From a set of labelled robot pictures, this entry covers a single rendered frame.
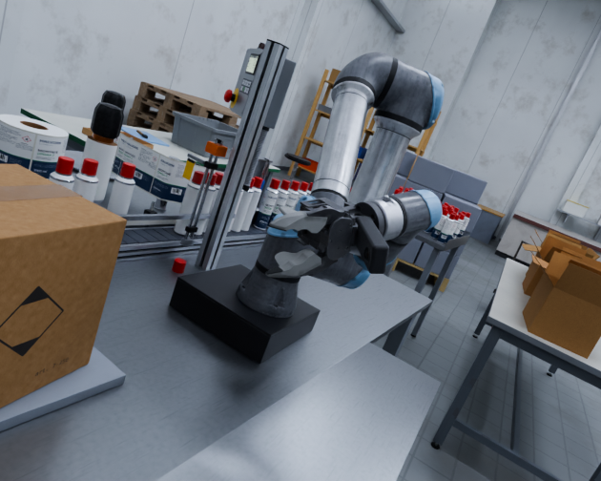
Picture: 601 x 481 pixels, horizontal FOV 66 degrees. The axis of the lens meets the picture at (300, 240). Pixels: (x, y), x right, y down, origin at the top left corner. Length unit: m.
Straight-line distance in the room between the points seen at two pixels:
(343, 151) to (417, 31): 12.30
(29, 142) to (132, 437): 1.07
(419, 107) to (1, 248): 0.84
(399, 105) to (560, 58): 12.18
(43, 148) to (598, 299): 2.27
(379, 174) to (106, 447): 0.76
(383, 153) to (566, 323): 1.59
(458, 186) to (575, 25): 8.10
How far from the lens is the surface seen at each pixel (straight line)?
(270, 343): 1.04
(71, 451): 0.78
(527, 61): 13.22
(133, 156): 1.75
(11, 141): 1.66
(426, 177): 5.41
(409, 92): 1.10
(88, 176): 1.22
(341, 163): 0.92
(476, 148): 12.95
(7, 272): 0.66
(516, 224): 10.22
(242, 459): 0.83
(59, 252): 0.70
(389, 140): 1.10
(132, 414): 0.84
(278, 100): 1.35
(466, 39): 12.91
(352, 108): 1.01
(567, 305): 2.46
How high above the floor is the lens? 1.37
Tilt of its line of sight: 15 degrees down
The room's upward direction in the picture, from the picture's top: 21 degrees clockwise
